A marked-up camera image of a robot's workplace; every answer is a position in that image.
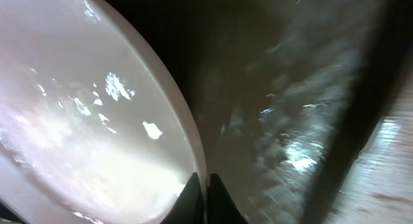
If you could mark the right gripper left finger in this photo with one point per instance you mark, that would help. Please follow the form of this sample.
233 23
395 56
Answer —
188 208

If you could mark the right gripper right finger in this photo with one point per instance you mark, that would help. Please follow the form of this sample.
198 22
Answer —
220 207

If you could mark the pink plate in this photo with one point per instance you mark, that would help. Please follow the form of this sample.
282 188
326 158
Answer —
94 128

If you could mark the large brown serving tray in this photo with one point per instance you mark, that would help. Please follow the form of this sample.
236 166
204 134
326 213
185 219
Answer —
304 107

